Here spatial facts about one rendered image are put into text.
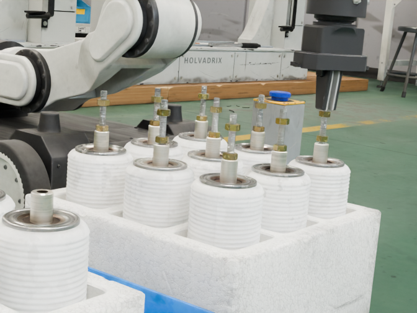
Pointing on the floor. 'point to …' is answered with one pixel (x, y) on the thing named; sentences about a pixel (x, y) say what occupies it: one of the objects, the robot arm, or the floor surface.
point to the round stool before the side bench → (409, 62)
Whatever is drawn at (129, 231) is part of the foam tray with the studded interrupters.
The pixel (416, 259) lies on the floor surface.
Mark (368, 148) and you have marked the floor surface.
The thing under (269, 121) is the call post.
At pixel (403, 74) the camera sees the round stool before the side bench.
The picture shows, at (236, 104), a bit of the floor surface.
